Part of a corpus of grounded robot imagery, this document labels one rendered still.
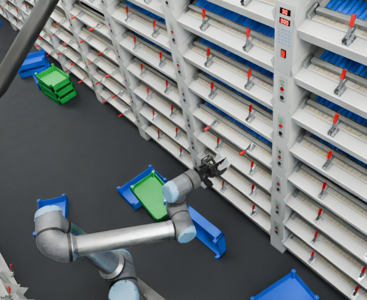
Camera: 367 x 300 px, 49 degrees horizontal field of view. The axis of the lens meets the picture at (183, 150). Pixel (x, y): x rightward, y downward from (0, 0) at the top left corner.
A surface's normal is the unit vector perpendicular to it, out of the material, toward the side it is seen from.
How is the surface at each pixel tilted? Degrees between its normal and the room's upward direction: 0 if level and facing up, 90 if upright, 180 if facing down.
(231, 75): 22
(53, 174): 0
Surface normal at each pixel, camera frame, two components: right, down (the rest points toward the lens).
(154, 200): 0.07, -0.49
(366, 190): -0.42, -0.44
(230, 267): -0.15, -0.69
